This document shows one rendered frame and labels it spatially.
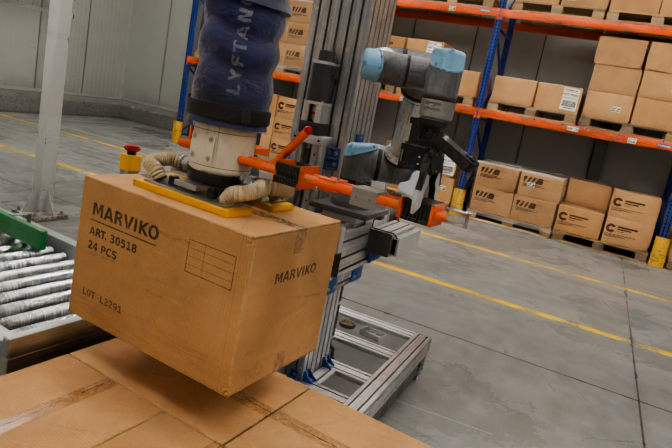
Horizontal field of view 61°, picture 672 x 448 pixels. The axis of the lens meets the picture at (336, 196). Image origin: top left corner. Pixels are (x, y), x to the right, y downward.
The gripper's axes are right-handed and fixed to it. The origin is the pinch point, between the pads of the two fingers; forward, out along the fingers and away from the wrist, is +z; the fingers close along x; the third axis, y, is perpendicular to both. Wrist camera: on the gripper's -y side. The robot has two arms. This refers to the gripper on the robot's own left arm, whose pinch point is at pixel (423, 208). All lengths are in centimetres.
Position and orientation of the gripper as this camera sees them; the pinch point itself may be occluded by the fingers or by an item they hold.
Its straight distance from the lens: 130.7
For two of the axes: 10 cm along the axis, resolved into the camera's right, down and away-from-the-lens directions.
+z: -1.9, 9.6, 1.9
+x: -5.0, 0.7, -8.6
